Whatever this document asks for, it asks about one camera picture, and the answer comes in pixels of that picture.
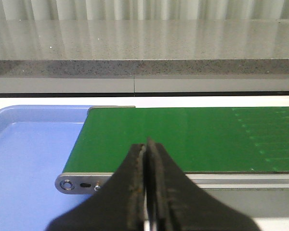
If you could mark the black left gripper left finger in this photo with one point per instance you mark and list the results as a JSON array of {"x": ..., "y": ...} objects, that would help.
[{"x": 117, "y": 206}]

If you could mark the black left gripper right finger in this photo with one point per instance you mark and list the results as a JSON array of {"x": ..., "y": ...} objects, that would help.
[{"x": 175, "y": 203}]

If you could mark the green conveyor belt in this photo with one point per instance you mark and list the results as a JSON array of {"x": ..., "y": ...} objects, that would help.
[{"x": 183, "y": 139}]

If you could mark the blue plastic tray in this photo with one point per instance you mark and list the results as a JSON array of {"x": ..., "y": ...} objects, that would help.
[{"x": 35, "y": 142}]

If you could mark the grey cabinet front panels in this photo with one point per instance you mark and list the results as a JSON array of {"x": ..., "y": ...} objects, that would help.
[{"x": 140, "y": 85}]

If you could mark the grey speckled stone countertop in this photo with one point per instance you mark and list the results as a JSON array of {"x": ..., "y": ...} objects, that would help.
[{"x": 79, "y": 48}]

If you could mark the white pleated curtain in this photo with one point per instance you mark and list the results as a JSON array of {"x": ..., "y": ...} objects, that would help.
[{"x": 143, "y": 9}]

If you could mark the aluminium conveyor frame rail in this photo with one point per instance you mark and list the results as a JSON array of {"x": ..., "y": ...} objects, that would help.
[{"x": 231, "y": 180}]

